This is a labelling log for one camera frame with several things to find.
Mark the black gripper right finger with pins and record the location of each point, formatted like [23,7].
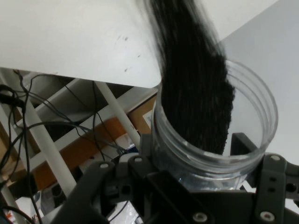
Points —
[271,186]

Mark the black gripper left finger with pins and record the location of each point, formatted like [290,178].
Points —
[93,186]

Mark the white round frame tube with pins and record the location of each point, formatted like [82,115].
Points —
[116,107]

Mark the clear plastic jar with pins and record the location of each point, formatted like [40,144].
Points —
[271,109]

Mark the white frame bar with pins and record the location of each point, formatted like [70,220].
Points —
[46,144]
[121,106]
[51,99]

